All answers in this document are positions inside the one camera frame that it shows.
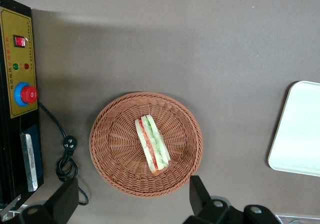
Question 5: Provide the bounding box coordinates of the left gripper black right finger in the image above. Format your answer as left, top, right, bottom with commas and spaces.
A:
183, 175, 245, 224

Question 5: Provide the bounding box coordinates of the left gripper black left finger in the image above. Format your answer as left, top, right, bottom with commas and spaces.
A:
18, 178, 80, 224

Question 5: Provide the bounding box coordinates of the sandwich with lettuce and tomato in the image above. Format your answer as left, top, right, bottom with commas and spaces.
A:
134, 114, 172, 176

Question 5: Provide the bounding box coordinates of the round brown wicker basket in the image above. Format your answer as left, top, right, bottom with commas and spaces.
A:
89, 91, 204, 198

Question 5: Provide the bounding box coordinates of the cream rectangular plastic tray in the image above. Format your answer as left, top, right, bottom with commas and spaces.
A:
267, 80, 320, 178

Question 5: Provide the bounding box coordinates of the black machine with yellow panel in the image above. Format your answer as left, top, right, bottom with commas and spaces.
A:
0, 0, 45, 211

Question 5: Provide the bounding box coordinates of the black power cable with plug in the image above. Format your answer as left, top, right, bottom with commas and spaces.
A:
37, 100, 90, 207

